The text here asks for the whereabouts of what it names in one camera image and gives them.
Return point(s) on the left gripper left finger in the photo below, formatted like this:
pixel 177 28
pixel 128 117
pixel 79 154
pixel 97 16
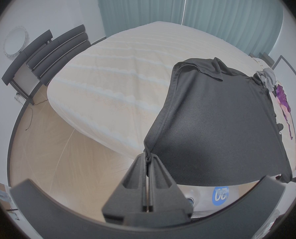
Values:
pixel 130 198

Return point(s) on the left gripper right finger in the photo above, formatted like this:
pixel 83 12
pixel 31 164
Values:
pixel 165 198

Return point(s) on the black T-shirt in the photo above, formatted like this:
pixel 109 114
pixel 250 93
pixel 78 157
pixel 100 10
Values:
pixel 212 121

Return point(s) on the bed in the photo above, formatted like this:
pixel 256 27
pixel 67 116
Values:
pixel 113 71

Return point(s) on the purple satin garment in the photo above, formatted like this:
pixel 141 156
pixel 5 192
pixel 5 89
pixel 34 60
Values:
pixel 282 98

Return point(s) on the grey knit garment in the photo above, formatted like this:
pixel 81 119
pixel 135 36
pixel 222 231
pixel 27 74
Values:
pixel 269 77

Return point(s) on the dark grey chest of drawers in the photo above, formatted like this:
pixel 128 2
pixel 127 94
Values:
pixel 58 48

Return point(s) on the blue-green curtain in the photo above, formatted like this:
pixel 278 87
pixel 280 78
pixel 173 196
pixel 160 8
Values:
pixel 232 14
pixel 143 9

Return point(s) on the round white framed mirror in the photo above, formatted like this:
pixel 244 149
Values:
pixel 15 42

